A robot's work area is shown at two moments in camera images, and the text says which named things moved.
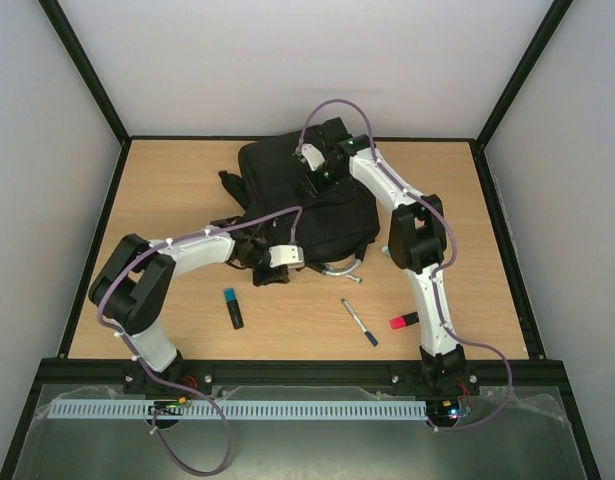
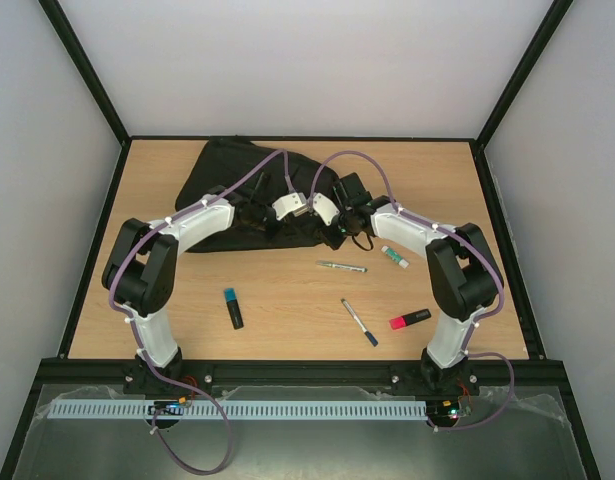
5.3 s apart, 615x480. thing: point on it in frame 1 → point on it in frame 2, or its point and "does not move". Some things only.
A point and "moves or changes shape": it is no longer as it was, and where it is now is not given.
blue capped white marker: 359,322 does not move
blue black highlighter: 234,308 does not move
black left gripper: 271,276 → 284,229
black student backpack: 335,225 moves or changes shape
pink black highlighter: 401,321 does not move
